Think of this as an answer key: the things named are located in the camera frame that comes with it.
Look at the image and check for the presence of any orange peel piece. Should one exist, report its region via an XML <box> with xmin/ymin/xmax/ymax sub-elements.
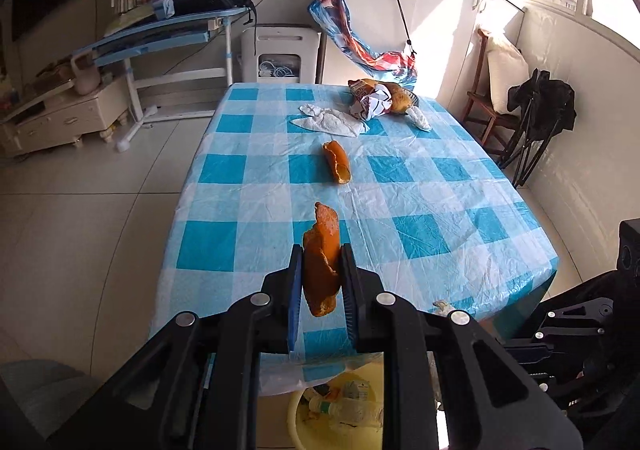
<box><xmin>322</xmin><ymin>140</ymin><xmax>352</xmax><ymax>184</ymax></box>
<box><xmin>303</xmin><ymin>202</ymin><xmax>341</xmax><ymax>318</ymax></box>

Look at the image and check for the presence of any clear plastic water bottle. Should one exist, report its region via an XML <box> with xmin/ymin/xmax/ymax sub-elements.
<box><xmin>308</xmin><ymin>397</ymin><xmax>384</xmax><ymax>428</ymax></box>

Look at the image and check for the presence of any white tissue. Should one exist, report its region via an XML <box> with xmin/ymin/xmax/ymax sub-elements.
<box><xmin>291</xmin><ymin>104</ymin><xmax>370</xmax><ymax>138</ymax></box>

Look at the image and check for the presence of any red white snack bag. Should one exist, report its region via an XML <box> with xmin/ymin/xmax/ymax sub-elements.
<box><xmin>348</xmin><ymin>79</ymin><xmax>393</xmax><ymax>121</ymax></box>

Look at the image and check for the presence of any yellow plastic trash basin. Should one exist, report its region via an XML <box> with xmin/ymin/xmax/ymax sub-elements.
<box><xmin>288</xmin><ymin>360</ymin><xmax>384</xmax><ymax>449</ymax></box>

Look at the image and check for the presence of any blue checkered tablecloth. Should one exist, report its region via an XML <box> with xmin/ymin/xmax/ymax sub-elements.
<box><xmin>148</xmin><ymin>81</ymin><xmax>561</xmax><ymax>398</ymax></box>

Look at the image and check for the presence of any wooden chair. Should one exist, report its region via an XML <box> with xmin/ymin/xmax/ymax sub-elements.
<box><xmin>461</xmin><ymin>28</ymin><xmax>520</xmax><ymax>158</ymax></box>

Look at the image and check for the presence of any colourful hanging kite bag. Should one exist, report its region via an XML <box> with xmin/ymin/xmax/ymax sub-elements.
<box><xmin>308</xmin><ymin>0</ymin><xmax>418</xmax><ymax>89</ymax></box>

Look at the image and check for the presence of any white air purifier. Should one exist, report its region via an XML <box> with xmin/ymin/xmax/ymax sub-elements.
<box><xmin>240</xmin><ymin>25</ymin><xmax>320</xmax><ymax>84</ymax></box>

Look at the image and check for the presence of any black folding chair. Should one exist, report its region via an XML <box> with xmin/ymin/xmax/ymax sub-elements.
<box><xmin>498</xmin><ymin>69</ymin><xmax>577</xmax><ymax>188</ymax></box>

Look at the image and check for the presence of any blue study desk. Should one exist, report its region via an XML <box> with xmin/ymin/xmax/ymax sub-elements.
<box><xmin>71</xmin><ymin>5</ymin><xmax>252</xmax><ymax>154</ymax></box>

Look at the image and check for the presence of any white cushion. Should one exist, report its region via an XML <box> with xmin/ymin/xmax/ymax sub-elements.
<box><xmin>486</xmin><ymin>32</ymin><xmax>529</xmax><ymax>116</ymax></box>

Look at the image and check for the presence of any white tv cabinet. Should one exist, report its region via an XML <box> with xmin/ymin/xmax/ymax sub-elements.
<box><xmin>1</xmin><ymin>77</ymin><xmax>130</xmax><ymax>157</ymax></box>

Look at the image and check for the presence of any pink kettlebell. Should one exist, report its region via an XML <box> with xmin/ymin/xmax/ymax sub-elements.
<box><xmin>70</xmin><ymin>54</ymin><xmax>101</xmax><ymax>95</ymax></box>

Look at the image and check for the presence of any white wall cabinet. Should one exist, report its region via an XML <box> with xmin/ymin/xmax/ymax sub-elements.
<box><xmin>319</xmin><ymin>0</ymin><xmax>526</xmax><ymax>116</ymax></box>

